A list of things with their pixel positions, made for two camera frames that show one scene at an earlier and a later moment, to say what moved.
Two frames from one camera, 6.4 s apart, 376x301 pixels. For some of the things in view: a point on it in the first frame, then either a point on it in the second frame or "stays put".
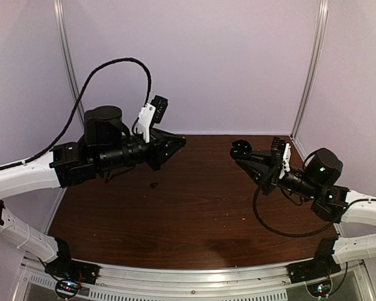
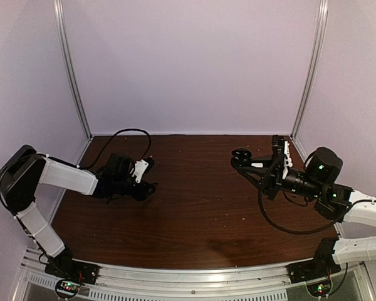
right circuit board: [319, 290] stays put
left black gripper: [159, 147] to [141, 194]
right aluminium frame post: [323, 25] stays put
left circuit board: [66, 289] stays put
